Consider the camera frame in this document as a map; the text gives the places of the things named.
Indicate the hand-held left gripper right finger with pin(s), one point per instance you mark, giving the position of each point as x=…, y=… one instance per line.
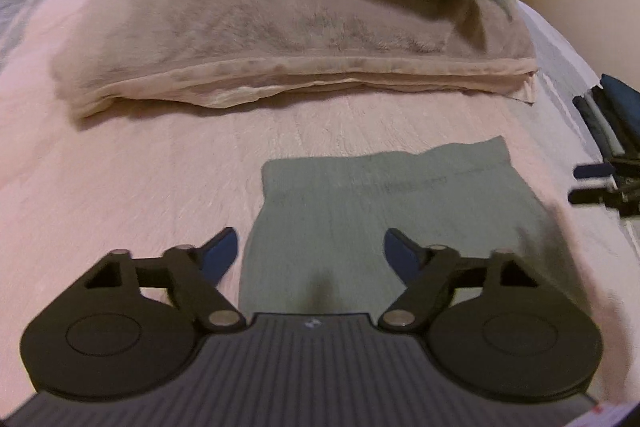
x=401, y=252

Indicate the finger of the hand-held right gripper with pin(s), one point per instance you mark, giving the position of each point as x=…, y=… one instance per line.
x=590, y=196
x=592, y=171

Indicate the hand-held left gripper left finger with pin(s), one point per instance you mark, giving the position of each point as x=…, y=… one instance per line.
x=223, y=252

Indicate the grey-green knit garment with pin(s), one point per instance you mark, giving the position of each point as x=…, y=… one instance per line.
x=350, y=217

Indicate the black folded garment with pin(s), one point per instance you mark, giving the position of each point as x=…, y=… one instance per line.
x=595, y=127

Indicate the grey folded garment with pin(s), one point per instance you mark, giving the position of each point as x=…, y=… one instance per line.
x=602, y=117

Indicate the dark blue folded garment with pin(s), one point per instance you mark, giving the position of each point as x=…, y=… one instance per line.
x=625, y=107

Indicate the pink blanket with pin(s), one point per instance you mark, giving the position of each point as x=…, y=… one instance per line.
x=150, y=167

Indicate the beige pillow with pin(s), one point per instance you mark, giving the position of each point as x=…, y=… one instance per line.
x=280, y=32

